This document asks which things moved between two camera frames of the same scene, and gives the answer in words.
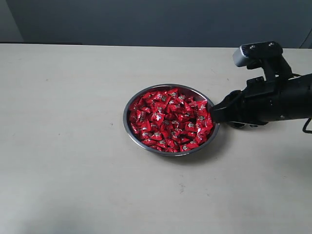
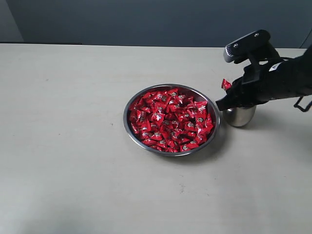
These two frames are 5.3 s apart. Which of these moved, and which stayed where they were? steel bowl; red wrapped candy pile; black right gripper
Moved: black right gripper
Stayed: steel bowl; red wrapped candy pile
